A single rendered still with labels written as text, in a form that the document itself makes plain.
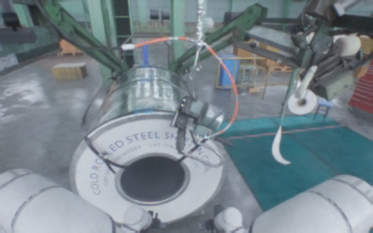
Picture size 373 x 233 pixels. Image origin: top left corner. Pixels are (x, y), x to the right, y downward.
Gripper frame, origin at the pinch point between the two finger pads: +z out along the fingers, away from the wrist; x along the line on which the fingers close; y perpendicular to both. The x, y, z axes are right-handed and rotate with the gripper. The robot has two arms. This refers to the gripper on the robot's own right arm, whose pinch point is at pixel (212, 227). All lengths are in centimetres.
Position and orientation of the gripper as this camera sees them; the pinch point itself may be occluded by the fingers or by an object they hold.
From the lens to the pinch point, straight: 130.0
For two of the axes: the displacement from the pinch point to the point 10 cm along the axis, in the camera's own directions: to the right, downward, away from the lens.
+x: 9.8, 0.4, 2.0
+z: -1.9, 6.2, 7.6
